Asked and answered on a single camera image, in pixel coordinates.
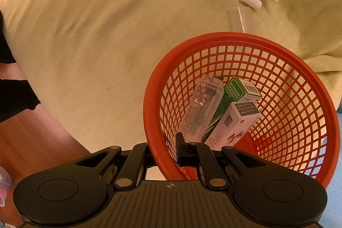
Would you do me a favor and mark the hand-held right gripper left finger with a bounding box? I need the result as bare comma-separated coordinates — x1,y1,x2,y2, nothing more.
75,143,155,190

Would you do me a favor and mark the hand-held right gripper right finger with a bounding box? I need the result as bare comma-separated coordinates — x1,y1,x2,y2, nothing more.
175,132,268,188

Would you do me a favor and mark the clear case with dark contents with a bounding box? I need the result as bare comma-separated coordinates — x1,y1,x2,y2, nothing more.
178,74,224,143

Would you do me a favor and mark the white medicine box dragon print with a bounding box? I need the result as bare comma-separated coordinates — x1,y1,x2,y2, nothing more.
204,101,262,151

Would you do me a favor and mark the red plastic mesh basket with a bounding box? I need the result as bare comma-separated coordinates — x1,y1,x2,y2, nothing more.
143,32,338,190

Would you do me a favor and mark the green medicine box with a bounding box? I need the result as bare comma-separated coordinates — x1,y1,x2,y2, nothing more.
206,76,262,135

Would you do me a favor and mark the person's leg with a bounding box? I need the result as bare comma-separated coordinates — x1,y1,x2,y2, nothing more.
0,62,79,150

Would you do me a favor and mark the pale green blanket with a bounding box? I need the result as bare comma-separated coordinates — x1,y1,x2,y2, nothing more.
0,0,342,180

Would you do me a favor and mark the person's black clothing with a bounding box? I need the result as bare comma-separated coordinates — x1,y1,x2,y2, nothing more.
0,10,41,123

